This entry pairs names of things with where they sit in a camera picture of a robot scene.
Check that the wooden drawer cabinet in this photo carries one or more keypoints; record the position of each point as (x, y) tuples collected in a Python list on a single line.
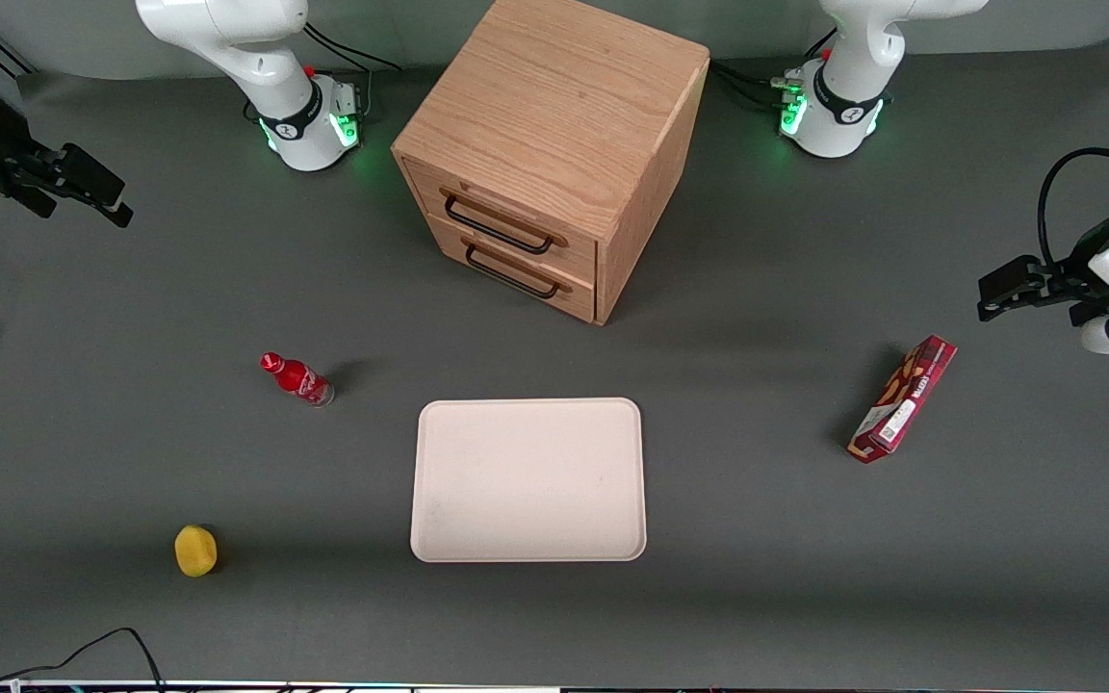
[(554, 96)]

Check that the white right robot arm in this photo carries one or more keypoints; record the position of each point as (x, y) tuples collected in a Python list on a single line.
[(227, 29)]

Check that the wooden drawer front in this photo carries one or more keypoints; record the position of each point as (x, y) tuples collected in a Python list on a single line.
[(579, 300), (576, 258)]

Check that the cream plastic tray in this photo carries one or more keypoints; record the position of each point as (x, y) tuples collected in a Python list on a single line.
[(528, 481)]

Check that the red soda bottle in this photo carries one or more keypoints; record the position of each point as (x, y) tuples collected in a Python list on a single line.
[(299, 379)]

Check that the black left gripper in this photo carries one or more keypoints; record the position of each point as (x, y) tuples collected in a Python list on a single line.
[(1066, 284)]

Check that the yellow lemon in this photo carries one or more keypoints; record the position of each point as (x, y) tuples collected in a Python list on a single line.
[(196, 551)]

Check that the red cookie box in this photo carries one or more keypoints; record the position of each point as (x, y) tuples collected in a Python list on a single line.
[(901, 399)]

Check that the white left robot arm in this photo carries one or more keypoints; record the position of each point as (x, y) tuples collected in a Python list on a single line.
[(853, 106)]

